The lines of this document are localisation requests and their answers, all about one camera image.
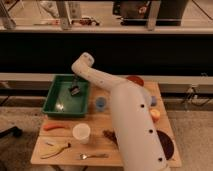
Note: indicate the person in background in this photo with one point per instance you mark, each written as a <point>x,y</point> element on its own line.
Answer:
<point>137,12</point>

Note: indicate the green plastic tray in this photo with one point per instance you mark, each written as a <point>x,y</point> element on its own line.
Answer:
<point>60,103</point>

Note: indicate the blue plastic cup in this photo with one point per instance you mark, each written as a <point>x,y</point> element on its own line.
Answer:
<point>100,104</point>

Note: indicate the white plastic cup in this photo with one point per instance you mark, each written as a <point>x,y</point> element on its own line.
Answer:
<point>81,132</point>

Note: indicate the bunch of dark grapes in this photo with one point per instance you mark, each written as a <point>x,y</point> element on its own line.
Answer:
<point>111,136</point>

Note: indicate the orange carrot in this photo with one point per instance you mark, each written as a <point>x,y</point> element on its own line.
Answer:
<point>49,127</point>

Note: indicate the red bowl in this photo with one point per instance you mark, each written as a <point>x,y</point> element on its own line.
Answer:
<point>136,79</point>

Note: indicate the orange fruit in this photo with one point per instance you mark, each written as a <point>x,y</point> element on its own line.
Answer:
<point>155,114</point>

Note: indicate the white object in background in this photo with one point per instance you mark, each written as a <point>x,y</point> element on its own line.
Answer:
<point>49,8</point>

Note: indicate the dark brown plate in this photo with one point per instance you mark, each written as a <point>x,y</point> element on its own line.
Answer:
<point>167,144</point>

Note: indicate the metal fork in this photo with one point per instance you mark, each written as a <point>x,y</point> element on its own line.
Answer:
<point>86,156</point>

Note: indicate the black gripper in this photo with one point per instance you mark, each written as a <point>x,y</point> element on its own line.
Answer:
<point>75,81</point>

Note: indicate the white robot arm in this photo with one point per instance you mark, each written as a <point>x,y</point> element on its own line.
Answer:
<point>129,104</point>

